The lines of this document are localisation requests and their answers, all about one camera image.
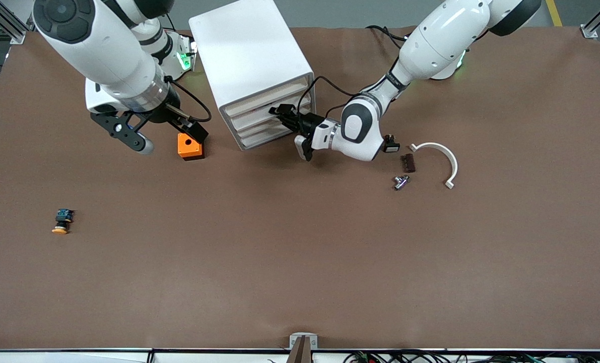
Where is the white cabinet drawer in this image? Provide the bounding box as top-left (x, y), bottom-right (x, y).
top-left (224, 80), bottom-right (311, 119)
top-left (233, 113), bottom-right (300, 141)
top-left (228, 98), bottom-right (311, 131)
top-left (238, 124), bottom-right (300, 151)

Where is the white drawer cabinet housing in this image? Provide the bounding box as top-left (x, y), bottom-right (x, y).
top-left (188, 0), bottom-right (317, 152)

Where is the orange box with hole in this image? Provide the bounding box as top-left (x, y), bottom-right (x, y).
top-left (177, 132), bottom-right (205, 161)

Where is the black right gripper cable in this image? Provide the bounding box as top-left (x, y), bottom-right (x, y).
top-left (166, 78), bottom-right (213, 123)

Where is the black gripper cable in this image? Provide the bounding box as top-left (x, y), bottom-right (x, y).
top-left (297, 76), bottom-right (362, 122)
top-left (166, 78), bottom-right (213, 123)

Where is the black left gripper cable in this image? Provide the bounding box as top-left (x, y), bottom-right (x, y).
top-left (297, 76), bottom-right (362, 122)

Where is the black arm base cable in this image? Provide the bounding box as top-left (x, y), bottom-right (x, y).
top-left (365, 24), bottom-right (411, 45)

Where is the white curved plastic bracket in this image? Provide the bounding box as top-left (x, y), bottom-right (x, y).
top-left (409, 142), bottom-right (459, 190)

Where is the yellow push button switch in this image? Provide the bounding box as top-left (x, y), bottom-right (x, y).
top-left (51, 209), bottom-right (75, 235)

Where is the grey metal table bracket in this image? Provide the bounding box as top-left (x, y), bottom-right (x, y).
top-left (289, 333), bottom-right (318, 350)

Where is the brown upright post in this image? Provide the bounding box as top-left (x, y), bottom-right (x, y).
top-left (286, 336), bottom-right (312, 363)

